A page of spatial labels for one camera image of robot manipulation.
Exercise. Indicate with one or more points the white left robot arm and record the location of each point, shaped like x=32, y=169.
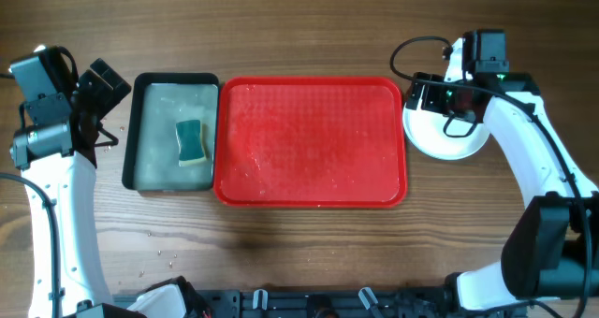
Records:
x=55, y=157

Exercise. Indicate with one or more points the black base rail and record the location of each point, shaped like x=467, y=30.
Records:
x=419, y=302

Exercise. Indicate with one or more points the black water basin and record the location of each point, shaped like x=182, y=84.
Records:
x=159, y=101

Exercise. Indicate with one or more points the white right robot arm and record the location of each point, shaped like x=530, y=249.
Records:
x=552, y=253

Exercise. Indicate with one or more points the green yellow sponge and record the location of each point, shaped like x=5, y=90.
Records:
x=189, y=137

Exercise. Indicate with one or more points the white plate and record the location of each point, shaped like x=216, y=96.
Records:
x=442, y=138

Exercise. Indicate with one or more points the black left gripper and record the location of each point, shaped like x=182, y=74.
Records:
x=107, y=96

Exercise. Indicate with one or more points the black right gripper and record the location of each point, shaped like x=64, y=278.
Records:
x=430, y=103

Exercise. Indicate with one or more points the red plastic tray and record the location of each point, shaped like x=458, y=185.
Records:
x=310, y=142

